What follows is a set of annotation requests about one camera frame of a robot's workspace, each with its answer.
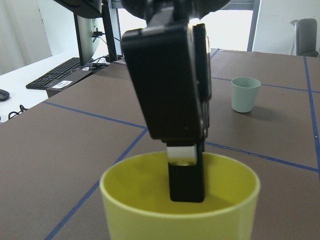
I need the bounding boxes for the green plastic cup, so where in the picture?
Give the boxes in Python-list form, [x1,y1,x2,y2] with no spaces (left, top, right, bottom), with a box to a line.
[231,77,261,113]

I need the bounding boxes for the black computer mouse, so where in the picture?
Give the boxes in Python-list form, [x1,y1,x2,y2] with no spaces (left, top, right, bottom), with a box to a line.
[0,89,10,102]

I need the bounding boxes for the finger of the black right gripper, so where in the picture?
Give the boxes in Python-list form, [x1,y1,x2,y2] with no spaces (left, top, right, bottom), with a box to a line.
[166,142,205,203]

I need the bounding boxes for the computer monitor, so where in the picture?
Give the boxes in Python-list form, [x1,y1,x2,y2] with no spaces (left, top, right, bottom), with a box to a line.
[57,0,118,66]

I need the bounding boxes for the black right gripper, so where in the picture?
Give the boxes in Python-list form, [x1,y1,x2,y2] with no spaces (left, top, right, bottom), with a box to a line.
[120,0,213,141]

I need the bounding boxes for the brown paper table mat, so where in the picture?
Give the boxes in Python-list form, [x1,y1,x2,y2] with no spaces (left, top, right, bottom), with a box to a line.
[0,49,320,240]

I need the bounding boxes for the black keyboard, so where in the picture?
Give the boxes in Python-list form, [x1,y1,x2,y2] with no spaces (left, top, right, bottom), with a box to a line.
[25,57,93,90]

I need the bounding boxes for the grey office chair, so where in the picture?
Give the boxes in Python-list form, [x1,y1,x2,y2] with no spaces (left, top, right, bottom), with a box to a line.
[289,18,320,58]

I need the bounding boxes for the yellow plastic cup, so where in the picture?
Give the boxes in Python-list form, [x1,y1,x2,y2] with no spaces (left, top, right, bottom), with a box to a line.
[99,152,261,240]

